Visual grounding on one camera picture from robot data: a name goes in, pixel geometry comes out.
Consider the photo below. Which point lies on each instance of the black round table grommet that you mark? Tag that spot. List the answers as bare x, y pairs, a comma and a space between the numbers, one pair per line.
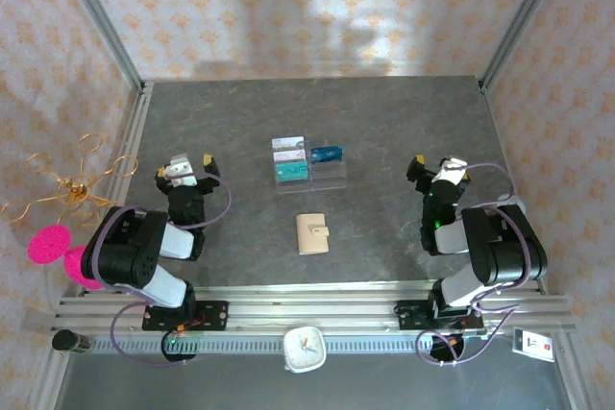
173, 354
442, 350

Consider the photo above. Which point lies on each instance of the black cylinder bottle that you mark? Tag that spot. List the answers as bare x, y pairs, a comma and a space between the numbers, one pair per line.
69, 342

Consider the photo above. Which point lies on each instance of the teal VIP card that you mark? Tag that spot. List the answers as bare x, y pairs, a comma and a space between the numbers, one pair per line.
291, 173

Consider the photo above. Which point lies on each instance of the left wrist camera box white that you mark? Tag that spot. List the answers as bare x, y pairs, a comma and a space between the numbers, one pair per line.
181, 170

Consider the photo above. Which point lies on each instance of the silver VIP card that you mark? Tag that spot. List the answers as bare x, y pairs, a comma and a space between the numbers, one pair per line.
287, 143

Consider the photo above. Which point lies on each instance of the white tag with red mark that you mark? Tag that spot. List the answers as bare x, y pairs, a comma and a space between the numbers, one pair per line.
533, 344

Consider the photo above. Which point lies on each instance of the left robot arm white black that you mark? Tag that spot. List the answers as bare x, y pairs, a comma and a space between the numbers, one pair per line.
144, 256

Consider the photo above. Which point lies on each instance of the pink round fuzzy pad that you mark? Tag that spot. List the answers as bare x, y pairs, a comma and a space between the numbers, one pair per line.
48, 244
74, 266

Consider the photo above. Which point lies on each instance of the blue VIP card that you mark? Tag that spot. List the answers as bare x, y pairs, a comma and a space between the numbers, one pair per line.
327, 154

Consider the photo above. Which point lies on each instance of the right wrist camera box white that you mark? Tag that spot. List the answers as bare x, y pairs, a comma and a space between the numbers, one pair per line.
449, 171

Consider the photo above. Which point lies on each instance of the aluminium frame post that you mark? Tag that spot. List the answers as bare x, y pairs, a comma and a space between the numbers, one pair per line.
526, 11
97, 11

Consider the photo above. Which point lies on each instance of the aluminium frame side rail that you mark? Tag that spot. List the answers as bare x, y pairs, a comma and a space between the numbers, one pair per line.
574, 381
137, 131

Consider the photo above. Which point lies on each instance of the clear acrylic card stand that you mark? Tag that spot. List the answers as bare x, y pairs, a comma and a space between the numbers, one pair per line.
329, 179

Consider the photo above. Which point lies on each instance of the beige leather card holder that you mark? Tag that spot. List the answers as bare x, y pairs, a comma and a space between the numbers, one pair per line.
311, 234

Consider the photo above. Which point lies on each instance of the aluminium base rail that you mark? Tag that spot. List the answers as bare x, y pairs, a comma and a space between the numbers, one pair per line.
312, 309

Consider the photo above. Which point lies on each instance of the white square alarm clock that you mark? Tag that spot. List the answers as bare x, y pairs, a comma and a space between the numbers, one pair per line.
303, 350

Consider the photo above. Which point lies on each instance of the white VIP card red print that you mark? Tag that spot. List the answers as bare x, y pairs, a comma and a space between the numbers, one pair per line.
288, 156

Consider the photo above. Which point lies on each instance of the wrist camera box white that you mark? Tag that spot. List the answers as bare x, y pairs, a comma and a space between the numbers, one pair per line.
449, 171
181, 170

